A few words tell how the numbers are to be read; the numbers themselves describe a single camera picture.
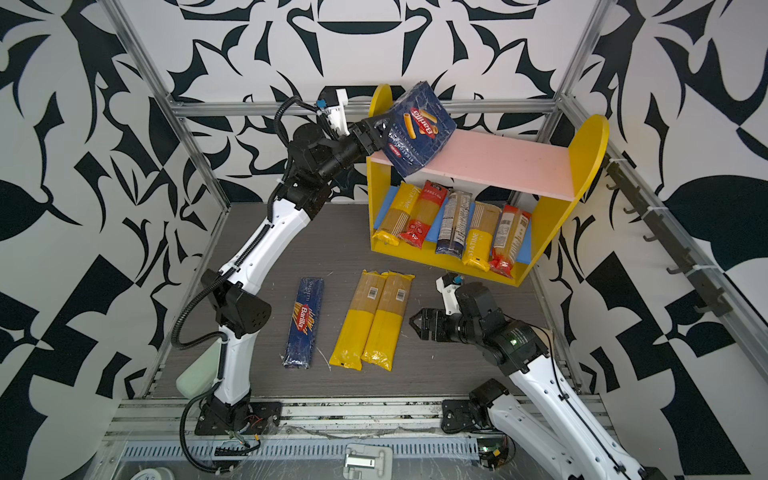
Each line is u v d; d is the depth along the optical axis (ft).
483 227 2.99
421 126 2.28
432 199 3.28
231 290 1.65
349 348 2.73
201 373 2.53
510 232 2.93
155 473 2.12
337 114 2.00
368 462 2.21
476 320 1.73
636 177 2.12
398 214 3.10
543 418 1.50
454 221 3.06
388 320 2.93
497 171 3.50
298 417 2.50
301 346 2.70
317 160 1.86
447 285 2.14
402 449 2.33
